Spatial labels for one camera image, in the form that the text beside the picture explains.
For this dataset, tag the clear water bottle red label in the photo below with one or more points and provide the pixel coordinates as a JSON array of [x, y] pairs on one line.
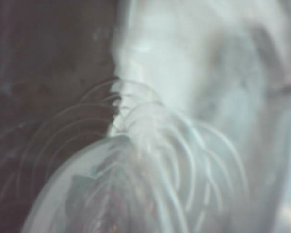
[[184, 97]]

